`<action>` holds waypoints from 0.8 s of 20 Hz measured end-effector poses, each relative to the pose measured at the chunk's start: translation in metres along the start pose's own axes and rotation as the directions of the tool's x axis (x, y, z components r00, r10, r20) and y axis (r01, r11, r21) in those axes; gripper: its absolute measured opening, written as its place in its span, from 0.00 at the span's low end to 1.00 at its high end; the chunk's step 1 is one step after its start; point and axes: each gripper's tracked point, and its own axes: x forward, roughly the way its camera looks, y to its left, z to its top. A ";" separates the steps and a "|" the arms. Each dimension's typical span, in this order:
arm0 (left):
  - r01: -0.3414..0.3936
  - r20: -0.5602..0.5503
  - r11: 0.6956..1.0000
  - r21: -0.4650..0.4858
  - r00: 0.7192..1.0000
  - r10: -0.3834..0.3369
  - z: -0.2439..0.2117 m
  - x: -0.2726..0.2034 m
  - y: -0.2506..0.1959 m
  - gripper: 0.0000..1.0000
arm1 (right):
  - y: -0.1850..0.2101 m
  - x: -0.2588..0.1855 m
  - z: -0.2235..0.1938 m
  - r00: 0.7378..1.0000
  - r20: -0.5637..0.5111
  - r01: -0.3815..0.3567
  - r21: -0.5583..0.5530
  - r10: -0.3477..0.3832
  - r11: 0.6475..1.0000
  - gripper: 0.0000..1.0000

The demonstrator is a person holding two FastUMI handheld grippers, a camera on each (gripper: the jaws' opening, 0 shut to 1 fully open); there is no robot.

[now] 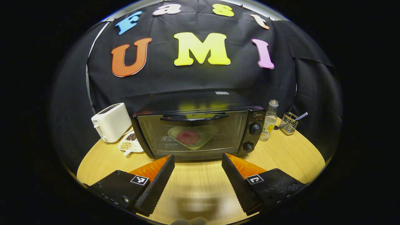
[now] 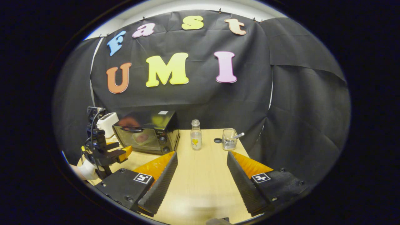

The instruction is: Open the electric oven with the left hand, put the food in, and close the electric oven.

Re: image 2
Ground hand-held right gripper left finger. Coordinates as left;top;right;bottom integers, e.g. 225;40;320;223
95;152;178;217

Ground clear utensil holder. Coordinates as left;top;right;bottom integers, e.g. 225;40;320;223
222;128;238;151

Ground clear glass bottle yellow label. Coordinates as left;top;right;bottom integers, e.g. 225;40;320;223
190;119;203;151

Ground white toaster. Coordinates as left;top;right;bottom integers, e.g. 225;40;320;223
96;112;120;138

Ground black electric oven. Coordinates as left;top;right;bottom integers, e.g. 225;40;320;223
112;110;181;155

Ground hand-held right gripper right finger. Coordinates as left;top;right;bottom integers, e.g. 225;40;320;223
226;151;308;217

